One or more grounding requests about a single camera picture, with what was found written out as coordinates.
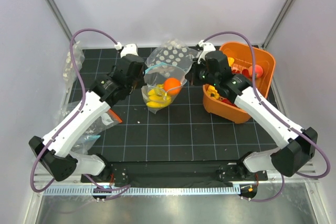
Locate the white slotted cable duct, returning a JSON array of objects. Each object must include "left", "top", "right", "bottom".
[{"left": 44, "top": 184, "right": 240, "bottom": 196}]

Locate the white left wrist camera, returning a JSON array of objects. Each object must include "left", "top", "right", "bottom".
[{"left": 120, "top": 44, "right": 138, "bottom": 58}]

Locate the clear blue-zip bag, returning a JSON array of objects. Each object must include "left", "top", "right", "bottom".
[{"left": 141, "top": 63, "right": 186, "bottom": 114}]

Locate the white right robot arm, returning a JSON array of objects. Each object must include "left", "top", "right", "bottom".
[{"left": 185, "top": 49, "right": 318, "bottom": 180}]

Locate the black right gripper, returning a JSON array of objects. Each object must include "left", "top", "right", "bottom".
[{"left": 185, "top": 58, "right": 218, "bottom": 87}]

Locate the toy peach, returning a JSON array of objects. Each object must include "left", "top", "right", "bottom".
[{"left": 248, "top": 65, "right": 264, "bottom": 79}]

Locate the yellow toy bell pepper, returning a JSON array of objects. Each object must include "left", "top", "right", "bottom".
[{"left": 206, "top": 85, "right": 222, "bottom": 100}]

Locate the clear polka dot bag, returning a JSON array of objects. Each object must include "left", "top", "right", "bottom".
[{"left": 145, "top": 39, "right": 198, "bottom": 78}]

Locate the clear red-zip bag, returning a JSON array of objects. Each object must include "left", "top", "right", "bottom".
[{"left": 56, "top": 101, "right": 122, "bottom": 139}]

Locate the clear dotted bag at wall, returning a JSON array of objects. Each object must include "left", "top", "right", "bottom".
[{"left": 62, "top": 41, "right": 85, "bottom": 89}]

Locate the toy orange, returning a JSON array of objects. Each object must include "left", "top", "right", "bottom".
[{"left": 163, "top": 78, "right": 181, "bottom": 95}]

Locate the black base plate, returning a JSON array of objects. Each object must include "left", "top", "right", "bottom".
[{"left": 92, "top": 160, "right": 268, "bottom": 188}]

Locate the yellow toy banana bunch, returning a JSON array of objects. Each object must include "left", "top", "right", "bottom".
[{"left": 145, "top": 84, "right": 173, "bottom": 109}]

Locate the red toy lobster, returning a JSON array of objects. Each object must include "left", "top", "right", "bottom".
[{"left": 231, "top": 63, "right": 251, "bottom": 78}]

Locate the orange plastic bin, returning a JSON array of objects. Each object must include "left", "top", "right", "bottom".
[{"left": 203, "top": 41, "right": 276, "bottom": 124}]

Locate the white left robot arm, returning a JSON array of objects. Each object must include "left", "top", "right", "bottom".
[{"left": 29, "top": 53, "right": 146, "bottom": 182}]

